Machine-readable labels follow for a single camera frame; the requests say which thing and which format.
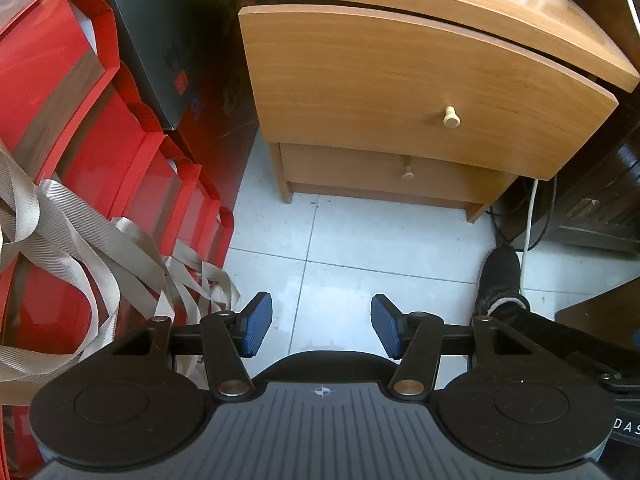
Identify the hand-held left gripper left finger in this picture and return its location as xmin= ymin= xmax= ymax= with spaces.
xmin=110 ymin=291 xmax=274 ymax=401

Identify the brown wooden panel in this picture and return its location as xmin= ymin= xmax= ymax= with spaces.
xmin=555 ymin=287 xmax=640 ymax=333

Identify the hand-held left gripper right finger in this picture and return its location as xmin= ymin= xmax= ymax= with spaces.
xmin=370 ymin=294 xmax=531 ymax=401

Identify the black paper gift bag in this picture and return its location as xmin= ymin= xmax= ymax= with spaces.
xmin=102 ymin=0 xmax=236 ymax=132

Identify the large wooden drawer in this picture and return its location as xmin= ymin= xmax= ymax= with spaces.
xmin=239 ymin=4 xmax=620 ymax=182

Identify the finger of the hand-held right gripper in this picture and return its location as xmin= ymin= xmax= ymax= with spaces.
xmin=565 ymin=350 xmax=621 ymax=392

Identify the row of red gift bags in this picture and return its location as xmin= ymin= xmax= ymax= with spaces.
xmin=0 ymin=0 xmax=236 ymax=480

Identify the black floor cable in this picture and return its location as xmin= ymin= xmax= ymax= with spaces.
xmin=487 ymin=177 xmax=558 ymax=252

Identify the dark wooden cabinet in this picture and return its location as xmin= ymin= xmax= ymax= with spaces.
xmin=545 ymin=0 xmax=640 ymax=257

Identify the black shoe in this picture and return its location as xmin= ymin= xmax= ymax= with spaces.
xmin=475 ymin=246 xmax=532 ymax=316

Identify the small wooden drawer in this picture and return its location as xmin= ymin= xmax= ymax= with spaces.
xmin=279 ymin=142 xmax=518 ymax=206

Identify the person's left leg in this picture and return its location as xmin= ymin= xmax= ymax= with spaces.
xmin=487 ymin=302 xmax=640 ymax=376

